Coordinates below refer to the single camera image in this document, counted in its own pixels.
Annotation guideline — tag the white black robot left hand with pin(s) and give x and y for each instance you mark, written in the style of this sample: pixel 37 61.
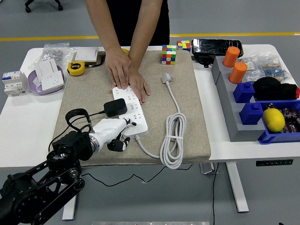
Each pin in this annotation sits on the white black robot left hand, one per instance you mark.
pixel 107 129

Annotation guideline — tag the person's right hand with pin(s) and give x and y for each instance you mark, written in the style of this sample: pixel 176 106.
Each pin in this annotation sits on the person's right hand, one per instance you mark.
pixel 120 68

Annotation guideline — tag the person's left hand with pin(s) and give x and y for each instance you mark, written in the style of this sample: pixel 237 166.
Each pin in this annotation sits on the person's left hand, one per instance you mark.
pixel 139 84

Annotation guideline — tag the black plug adapter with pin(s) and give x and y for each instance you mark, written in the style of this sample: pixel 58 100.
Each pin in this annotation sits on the black plug adapter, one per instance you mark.
pixel 116 107

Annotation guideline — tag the white power strip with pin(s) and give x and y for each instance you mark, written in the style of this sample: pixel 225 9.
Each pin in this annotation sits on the white power strip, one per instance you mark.
pixel 138 112

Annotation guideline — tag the person's right forearm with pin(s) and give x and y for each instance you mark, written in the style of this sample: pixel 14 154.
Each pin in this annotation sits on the person's right forearm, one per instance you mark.
pixel 104 25

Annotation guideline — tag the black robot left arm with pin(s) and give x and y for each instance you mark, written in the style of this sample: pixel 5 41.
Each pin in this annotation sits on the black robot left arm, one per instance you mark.
pixel 28 197

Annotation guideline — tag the person's left forearm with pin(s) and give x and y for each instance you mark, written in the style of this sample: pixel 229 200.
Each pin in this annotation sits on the person's left forearm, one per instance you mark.
pixel 144 25

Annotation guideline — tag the grey-brown mat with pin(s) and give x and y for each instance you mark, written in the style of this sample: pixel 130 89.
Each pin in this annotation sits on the grey-brown mat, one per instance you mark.
pixel 152 70

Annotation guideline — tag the dark shiny metal piece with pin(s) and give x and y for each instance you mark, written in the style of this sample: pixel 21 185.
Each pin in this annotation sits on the dark shiny metal piece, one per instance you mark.
pixel 91 63

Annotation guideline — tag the large colourful puzzle cube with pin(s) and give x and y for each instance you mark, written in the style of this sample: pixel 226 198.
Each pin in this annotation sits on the large colourful puzzle cube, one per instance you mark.
pixel 168 55

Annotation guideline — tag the yellow tape measure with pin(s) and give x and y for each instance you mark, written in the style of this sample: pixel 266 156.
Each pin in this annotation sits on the yellow tape measure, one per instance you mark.
pixel 76 69

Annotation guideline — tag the person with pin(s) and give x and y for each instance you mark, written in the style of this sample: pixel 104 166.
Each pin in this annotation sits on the person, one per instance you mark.
pixel 125 18

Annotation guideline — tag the white table leg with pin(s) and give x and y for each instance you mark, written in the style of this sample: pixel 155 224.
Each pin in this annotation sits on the white table leg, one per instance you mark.
pixel 70 208
pixel 237 187

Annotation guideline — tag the small colourful puzzle cube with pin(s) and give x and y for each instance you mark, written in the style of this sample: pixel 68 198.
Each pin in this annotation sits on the small colourful puzzle cube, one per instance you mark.
pixel 183 45

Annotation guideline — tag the black table control panel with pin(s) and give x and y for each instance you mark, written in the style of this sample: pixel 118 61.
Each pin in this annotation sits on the black table control panel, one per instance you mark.
pixel 274 162

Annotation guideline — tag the plastic bag of metal parts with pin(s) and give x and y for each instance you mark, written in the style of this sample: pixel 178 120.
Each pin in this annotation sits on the plastic bag of metal parts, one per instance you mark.
pixel 55 55

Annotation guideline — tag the white socket back panel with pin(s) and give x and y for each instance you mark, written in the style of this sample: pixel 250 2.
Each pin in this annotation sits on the white socket back panel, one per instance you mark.
pixel 45 68

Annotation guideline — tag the purple plate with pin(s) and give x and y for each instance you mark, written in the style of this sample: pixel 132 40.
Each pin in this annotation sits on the purple plate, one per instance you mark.
pixel 35 87

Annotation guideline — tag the black glossy phone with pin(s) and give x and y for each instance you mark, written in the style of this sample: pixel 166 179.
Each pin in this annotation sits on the black glossy phone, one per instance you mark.
pixel 216 47

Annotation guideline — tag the blue plastic bin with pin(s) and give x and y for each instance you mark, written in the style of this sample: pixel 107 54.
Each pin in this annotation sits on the blue plastic bin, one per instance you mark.
pixel 269 138

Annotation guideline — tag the orange cylinder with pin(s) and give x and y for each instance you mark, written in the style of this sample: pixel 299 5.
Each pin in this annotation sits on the orange cylinder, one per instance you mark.
pixel 237 72
pixel 230 56

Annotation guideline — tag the black office chair base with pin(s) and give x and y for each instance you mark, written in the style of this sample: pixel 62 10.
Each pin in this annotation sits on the black office chair base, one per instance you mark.
pixel 44 3

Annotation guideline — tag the yellow lemon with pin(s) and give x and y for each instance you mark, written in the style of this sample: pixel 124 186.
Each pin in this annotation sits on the yellow lemon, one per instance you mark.
pixel 273 120

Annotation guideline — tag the grey stepped block base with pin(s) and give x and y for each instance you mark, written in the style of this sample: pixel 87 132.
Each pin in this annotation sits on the grey stepped block base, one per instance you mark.
pixel 234 126

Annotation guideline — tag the blue square block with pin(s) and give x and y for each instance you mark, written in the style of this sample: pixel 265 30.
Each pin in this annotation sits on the blue square block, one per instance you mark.
pixel 243 92
pixel 250 113

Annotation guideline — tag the white circuit breaker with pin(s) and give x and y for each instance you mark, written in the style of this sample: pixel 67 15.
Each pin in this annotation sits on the white circuit breaker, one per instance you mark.
pixel 12 83

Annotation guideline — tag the clear bag of small parts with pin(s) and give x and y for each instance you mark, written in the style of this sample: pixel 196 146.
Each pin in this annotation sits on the clear bag of small parts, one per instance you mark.
pixel 252 70

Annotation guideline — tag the black cloth with red patch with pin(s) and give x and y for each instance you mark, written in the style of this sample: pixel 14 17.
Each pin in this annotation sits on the black cloth with red patch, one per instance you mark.
pixel 269 87

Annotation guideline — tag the plastic bag of clips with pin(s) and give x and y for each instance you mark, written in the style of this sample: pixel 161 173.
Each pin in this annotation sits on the plastic bag of clips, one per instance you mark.
pixel 276 69

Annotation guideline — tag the white flat switch plate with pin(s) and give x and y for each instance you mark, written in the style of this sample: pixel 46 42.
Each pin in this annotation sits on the white flat switch plate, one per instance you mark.
pixel 86 55

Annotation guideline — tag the white wall socket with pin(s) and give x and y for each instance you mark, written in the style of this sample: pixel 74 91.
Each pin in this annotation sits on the white wall socket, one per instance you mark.
pixel 54 81

